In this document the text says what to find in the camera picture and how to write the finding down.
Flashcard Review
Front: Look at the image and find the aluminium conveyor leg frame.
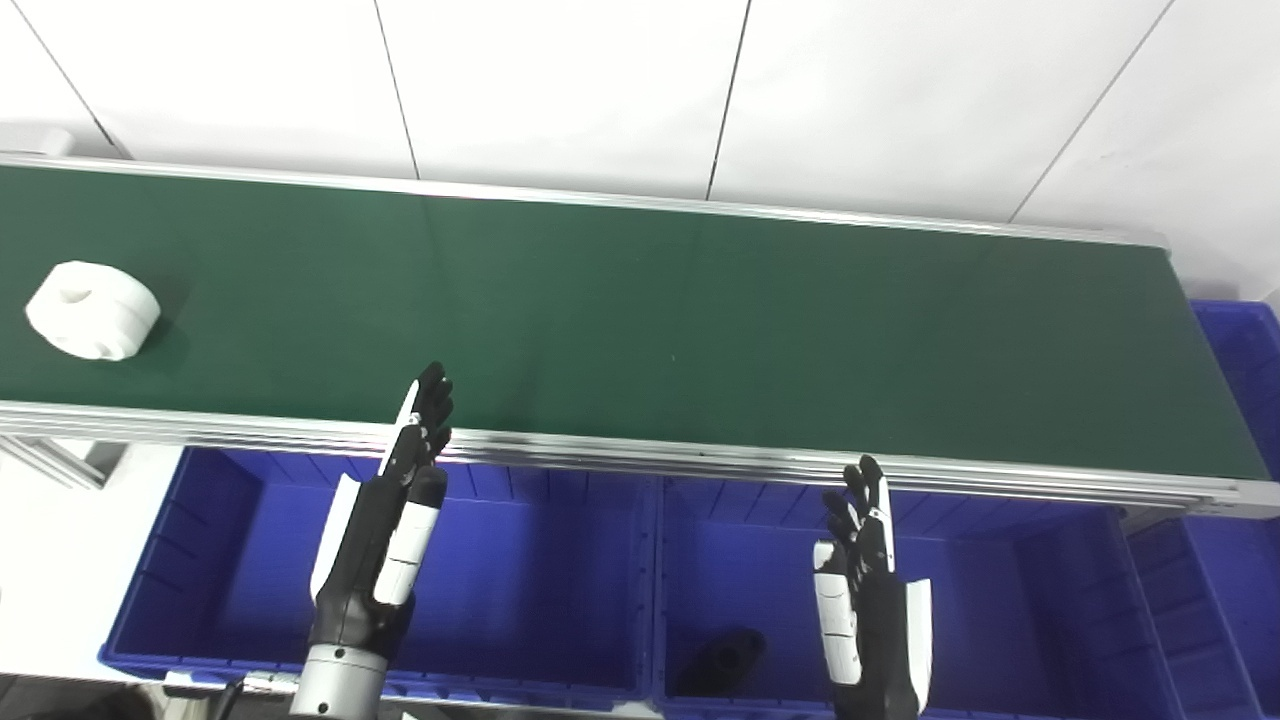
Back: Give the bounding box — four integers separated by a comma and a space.
0, 436, 129, 491

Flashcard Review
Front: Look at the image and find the white round plastic part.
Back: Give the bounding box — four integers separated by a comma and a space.
25, 261, 162, 362

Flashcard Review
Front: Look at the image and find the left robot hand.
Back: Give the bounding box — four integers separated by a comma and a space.
308, 362, 455, 661

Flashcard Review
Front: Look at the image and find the black part in bin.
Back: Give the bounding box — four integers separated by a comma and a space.
676, 627, 767, 698

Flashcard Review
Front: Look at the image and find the grey conveyor end box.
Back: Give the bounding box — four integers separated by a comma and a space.
0, 124, 77, 159

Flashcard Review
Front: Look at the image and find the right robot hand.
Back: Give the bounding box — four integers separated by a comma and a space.
812, 455, 934, 717

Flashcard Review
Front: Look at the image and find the green conveyor belt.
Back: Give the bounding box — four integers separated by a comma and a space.
0, 153, 1280, 520

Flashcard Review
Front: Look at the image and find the large blue plastic bin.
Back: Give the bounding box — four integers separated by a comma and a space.
1126, 299, 1280, 720
98, 446, 661, 713
652, 474, 1187, 720

